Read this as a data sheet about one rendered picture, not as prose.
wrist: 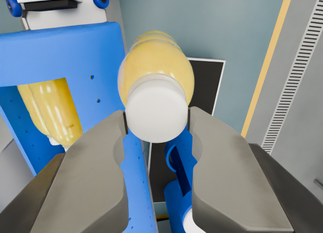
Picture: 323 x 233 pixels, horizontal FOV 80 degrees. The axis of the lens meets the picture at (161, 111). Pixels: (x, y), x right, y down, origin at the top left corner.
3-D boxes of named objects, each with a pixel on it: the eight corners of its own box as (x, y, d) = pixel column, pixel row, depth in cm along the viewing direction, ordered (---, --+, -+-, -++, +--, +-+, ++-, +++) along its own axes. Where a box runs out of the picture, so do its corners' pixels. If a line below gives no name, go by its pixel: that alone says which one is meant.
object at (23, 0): (44, 12, 50) (20, 11, 39) (41, 1, 49) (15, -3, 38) (84, 8, 51) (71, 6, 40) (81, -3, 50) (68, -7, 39)
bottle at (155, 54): (153, 17, 27) (151, 26, 10) (188, 52, 29) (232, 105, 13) (121, 55, 29) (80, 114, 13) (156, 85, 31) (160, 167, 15)
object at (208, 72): (144, 192, 214) (145, 203, 200) (155, 52, 149) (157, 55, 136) (189, 190, 223) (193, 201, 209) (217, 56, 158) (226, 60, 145)
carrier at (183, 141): (181, 98, 153) (150, 115, 156) (235, 183, 76) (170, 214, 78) (195, 125, 166) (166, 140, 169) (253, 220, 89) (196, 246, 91)
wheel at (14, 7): (15, 17, 45) (24, 16, 46) (6, -6, 43) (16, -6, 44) (10, 18, 48) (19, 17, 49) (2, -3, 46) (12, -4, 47)
